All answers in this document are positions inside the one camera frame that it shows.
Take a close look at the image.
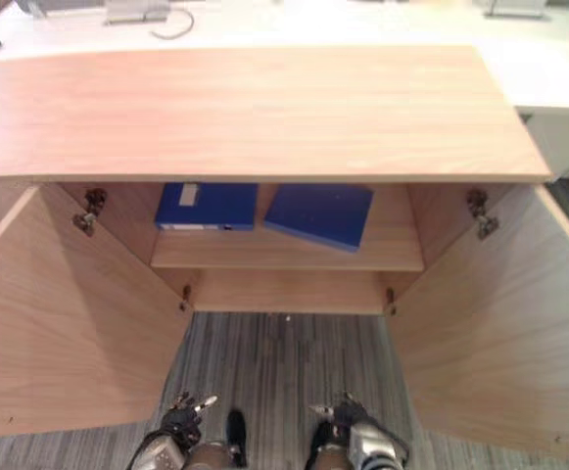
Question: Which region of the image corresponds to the blue folder with white label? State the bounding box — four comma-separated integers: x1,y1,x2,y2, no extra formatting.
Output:
154,182,260,232

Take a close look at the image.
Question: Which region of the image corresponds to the wooden cabinet door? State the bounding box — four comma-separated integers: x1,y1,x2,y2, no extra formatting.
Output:
380,183,569,464
0,183,195,440

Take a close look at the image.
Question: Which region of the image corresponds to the dark robot right foot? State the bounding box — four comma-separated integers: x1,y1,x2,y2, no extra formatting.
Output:
308,421,335,454

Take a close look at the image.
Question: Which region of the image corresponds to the robot leg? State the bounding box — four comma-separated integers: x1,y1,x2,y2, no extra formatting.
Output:
308,443,355,470
188,440,232,470

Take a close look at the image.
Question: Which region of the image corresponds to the grey cable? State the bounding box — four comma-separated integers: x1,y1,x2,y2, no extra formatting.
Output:
148,9,196,41

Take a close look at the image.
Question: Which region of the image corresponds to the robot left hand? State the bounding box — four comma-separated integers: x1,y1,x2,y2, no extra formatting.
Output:
162,390,219,447

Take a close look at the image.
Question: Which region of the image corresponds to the robot left leg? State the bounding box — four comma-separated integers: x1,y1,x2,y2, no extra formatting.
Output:
188,440,232,470

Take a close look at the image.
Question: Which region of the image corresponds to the grey monitor stand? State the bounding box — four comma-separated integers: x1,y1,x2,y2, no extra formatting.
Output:
483,0,545,21
104,0,170,26

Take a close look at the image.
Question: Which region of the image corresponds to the wooden left cabinet door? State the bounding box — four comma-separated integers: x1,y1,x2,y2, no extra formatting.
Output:
0,183,195,440

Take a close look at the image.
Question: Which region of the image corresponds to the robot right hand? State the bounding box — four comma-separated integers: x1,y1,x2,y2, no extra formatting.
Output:
308,390,371,438

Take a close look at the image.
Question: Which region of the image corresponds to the dark robot foot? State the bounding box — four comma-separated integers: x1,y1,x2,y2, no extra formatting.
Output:
308,421,335,454
226,408,249,467

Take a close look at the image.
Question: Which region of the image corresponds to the dark robot left foot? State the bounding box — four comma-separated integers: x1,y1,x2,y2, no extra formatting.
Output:
226,408,249,467

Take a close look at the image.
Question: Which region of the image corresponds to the wooden cabinet shelf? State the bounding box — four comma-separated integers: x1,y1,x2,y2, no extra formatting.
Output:
150,225,425,273

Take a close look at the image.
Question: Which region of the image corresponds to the plain blue folder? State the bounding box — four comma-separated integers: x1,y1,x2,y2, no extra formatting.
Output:
262,183,375,255

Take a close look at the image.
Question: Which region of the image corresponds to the light wooden cabinet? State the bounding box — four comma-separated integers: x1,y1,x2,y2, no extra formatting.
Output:
0,45,554,317

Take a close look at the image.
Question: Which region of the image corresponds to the robot right leg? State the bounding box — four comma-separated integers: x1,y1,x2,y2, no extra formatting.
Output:
308,443,355,470

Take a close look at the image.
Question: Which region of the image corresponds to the wooden right cabinet door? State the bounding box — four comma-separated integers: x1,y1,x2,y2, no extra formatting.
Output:
380,183,569,464

